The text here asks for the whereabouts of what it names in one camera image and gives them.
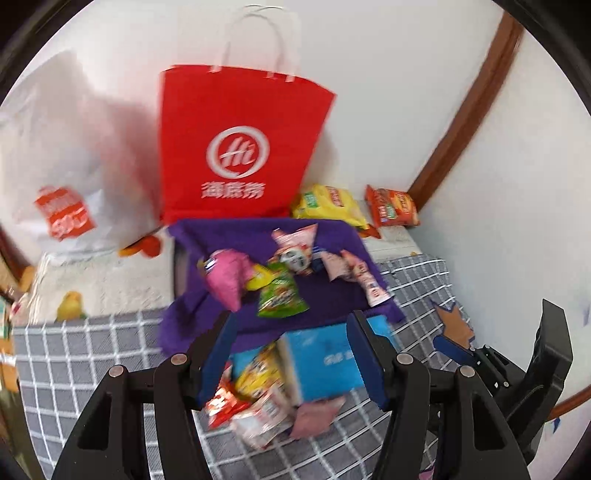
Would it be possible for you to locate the purple cloth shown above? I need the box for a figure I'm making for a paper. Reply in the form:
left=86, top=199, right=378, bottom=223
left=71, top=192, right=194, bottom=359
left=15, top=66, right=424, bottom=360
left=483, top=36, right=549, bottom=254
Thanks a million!
left=159, top=218, right=407, bottom=352

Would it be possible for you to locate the pale pink snack packet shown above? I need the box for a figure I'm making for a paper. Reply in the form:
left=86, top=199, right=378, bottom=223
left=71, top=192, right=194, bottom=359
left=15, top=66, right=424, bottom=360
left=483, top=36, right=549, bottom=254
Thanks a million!
left=320, top=250, right=354, bottom=282
left=342, top=251, right=393, bottom=306

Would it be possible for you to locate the grey checked bedsheet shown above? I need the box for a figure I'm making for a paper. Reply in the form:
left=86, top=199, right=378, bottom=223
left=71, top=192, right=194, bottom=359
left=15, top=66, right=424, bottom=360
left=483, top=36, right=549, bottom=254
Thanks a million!
left=11, top=256, right=476, bottom=480

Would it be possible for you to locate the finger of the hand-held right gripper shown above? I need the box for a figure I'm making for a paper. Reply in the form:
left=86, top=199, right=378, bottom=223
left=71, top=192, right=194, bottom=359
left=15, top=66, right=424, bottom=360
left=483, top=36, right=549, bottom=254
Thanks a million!
left=433, top=335, right=478, bottom=365

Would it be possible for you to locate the blue box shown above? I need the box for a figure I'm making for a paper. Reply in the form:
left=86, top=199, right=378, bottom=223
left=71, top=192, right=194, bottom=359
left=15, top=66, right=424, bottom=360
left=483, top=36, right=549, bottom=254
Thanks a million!
left=228, top=315, right=400, bottom=409

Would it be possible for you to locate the white plastic bag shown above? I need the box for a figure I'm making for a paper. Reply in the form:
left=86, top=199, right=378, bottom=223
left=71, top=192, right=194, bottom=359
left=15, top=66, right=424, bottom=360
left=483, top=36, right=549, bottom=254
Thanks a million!
left=0, top=51, right=167, bottom=254

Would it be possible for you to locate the red snack packet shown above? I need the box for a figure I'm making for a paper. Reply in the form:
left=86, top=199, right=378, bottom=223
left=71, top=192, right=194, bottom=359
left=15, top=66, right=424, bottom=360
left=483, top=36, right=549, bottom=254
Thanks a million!
left=205, top=369, right=250, bottom=430

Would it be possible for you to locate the panda print snack packet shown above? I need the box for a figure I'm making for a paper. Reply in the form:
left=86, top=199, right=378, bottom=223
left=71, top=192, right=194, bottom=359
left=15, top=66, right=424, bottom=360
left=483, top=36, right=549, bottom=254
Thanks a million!
left=276, top=247, right=317, bottom=276

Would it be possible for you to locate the small yellow snack packet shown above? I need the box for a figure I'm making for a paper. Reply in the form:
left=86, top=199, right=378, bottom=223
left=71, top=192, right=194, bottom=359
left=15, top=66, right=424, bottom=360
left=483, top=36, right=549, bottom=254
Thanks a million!
left=246, top=264, right=278, bottom=291

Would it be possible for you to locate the pink white triangular snack packet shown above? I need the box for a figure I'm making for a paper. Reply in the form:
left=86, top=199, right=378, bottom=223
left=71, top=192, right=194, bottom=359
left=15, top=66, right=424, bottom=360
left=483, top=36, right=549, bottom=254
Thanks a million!
left=271, top=223, right=320, bottom=259

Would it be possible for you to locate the dusty pink snack packet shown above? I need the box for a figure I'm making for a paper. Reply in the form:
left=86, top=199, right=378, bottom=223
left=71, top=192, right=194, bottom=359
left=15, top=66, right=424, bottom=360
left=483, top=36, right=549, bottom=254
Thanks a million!
left=288, top=394, right=347, bottom=439

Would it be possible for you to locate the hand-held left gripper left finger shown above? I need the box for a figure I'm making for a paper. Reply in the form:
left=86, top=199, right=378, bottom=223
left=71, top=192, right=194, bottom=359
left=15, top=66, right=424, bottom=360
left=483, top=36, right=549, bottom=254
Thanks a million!
left=51, top=311, right=240, bottom=480

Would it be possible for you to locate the red paper bag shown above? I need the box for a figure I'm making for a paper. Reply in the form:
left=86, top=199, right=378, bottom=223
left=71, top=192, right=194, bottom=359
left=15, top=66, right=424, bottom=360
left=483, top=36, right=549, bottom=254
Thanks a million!
left=158, top=4, right=337, bottom=224

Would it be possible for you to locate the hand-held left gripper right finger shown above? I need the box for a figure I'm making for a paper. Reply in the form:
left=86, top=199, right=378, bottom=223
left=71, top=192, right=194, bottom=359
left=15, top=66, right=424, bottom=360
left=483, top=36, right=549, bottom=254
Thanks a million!
left=346, top=311, right=532, bottom=480

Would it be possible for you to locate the green snack packet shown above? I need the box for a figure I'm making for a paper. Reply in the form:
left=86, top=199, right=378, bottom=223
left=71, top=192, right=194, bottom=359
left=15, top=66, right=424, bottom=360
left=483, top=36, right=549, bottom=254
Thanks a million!
left=256, top=265, right=309, bottom=318

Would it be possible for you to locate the orange chips bag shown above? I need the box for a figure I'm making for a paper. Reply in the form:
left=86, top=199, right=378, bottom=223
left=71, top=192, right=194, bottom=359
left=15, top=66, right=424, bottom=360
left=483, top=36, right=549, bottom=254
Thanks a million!
left=366, top=185, right=421, bottom=228

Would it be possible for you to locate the yellow chips bag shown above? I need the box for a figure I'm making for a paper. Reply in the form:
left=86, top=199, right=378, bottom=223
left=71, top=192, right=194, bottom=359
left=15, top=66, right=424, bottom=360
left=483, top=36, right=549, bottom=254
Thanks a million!
left=291, top=184, right=370, bottom=232

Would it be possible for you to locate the brown wooden door frame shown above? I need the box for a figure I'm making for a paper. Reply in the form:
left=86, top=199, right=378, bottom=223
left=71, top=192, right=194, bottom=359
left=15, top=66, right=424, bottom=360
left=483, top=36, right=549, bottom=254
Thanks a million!
left=409, top=11, right=525, bottom=213

